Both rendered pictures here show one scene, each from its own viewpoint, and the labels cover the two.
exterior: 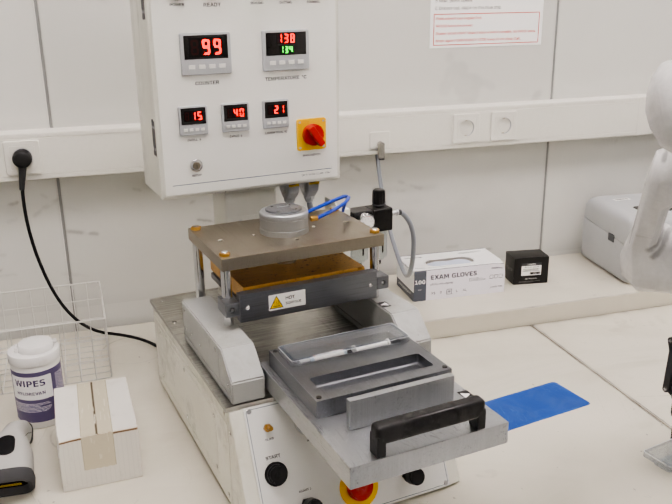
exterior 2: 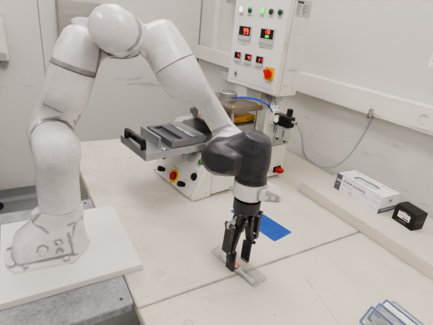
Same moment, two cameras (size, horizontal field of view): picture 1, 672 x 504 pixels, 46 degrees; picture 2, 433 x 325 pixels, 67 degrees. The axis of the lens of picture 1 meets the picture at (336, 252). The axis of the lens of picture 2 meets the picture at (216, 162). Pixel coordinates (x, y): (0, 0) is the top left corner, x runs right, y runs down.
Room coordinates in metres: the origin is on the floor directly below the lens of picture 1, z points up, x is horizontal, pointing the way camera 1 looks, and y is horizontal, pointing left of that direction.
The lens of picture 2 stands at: (0.81, -1.32, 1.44)
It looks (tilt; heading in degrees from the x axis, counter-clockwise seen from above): 24 degrees down; 75
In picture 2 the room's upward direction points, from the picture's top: 6 degrees clockwise
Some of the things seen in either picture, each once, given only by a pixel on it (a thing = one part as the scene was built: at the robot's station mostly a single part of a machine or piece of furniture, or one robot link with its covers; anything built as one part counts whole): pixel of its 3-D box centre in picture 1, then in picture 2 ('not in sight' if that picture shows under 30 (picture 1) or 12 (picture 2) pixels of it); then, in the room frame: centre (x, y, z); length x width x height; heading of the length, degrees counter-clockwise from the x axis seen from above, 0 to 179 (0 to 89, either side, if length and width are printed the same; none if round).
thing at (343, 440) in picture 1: (374, 389); (166, 138); (0.94, -0.05, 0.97); 0.30 x 0.22 x 0.08; 25
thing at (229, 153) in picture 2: not in sight; (236, 153); (1.07, -0.56, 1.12); 0.18 x 0.10 x 0.13; 151
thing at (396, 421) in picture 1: (429, 424); (134, 138); (0.82, -0.11, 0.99); 0.15 x 0.02 x 0.04; 115
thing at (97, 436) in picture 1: (96, 430); not in sight; (1.14, 0.40, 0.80); 0.19 x 0.13 x 0.09; 17
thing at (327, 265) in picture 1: (290, 255); (227, 109); (1.22, 0.08, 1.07); 0.22 x 0.17 x 0.10; 115
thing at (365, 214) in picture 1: (368, 229); (281, 124); (1.43, -0.06, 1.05); 0.15 x 0.05 x 0.15; 115
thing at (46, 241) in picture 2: not in sight; (46, 229); (0.57, -0.46, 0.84); 0.22 x 0.19 x 0.14; 22
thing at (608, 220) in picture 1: (640, 235); not in sight; (1.90, -0.77, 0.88); 0.25 x 0.20 x 0.17; 11
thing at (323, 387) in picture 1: (357, 366); (176, 133); (0.99, -0.03, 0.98); 0.20 x 0.17 x 0.03; 115
